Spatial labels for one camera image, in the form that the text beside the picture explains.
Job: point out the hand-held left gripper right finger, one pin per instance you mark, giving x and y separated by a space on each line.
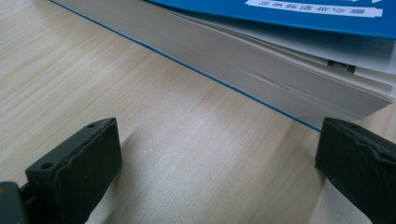
361 168

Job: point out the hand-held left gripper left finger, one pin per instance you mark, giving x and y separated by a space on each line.
77 174

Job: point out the thick blue book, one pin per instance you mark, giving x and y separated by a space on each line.
249 59

